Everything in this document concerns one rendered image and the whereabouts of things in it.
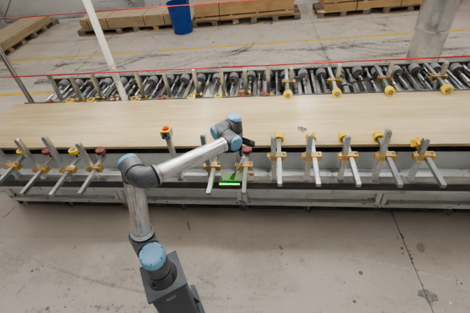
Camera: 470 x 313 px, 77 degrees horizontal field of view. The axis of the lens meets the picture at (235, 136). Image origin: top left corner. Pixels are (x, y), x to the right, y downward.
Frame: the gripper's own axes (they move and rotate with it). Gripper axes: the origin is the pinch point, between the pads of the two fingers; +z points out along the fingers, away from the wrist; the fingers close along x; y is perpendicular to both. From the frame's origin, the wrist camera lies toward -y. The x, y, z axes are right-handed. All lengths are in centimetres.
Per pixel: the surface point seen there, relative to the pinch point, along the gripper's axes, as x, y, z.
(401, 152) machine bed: -27, -120, 22
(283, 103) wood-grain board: -86, -32, 11
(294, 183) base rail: -3.6, -37.6, 31.4
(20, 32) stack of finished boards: -545, 618, 74
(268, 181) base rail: -5.2, -17.7, 31.0
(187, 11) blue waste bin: -545, 173, 53
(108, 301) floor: 63, 113, 101
